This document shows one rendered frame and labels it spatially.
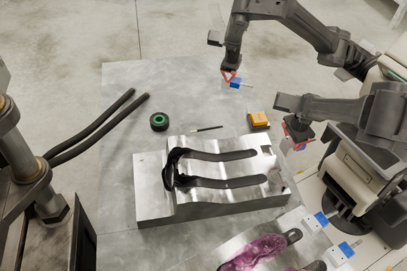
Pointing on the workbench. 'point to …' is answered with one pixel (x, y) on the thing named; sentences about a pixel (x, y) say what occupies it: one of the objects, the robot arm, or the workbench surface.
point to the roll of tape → (159, 121)
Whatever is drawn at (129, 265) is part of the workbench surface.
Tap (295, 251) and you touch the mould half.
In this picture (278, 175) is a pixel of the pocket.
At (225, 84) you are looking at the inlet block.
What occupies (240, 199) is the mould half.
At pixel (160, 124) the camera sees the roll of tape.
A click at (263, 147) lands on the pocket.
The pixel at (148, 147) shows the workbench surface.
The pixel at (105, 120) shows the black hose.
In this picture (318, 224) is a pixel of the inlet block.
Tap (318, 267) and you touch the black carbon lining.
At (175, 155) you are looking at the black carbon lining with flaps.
